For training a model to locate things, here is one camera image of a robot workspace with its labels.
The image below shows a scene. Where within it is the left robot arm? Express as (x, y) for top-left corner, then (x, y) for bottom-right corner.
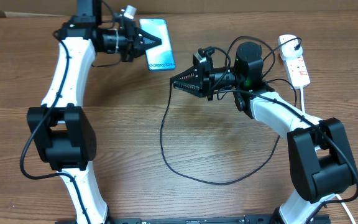
(19, 0), (162, 223)

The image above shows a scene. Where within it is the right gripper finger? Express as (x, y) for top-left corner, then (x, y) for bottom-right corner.
(170, 66), (202, 83)
(173, 81), (204, 98)

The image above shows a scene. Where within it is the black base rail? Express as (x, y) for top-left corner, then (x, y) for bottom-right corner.
(54, 217), (332, 224)

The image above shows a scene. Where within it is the Samsung Galaxy smartphone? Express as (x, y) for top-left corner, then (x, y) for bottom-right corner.
(139, 18), (176, 72)

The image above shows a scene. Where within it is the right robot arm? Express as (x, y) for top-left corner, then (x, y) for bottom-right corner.
(170, 42), (358, 223)

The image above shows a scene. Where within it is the black USB charging cable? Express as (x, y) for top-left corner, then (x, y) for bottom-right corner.
(159, 35), (298, 186)

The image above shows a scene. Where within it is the white charger plug adapter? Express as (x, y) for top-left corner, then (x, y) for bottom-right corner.
(278, 34), (303, 60)

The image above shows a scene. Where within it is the white power strip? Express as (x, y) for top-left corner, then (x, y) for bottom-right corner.
(278, 34), (311, 91)

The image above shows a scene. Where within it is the brown cardboard backdrop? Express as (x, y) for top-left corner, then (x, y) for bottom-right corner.
(0, 0), (358, 17)

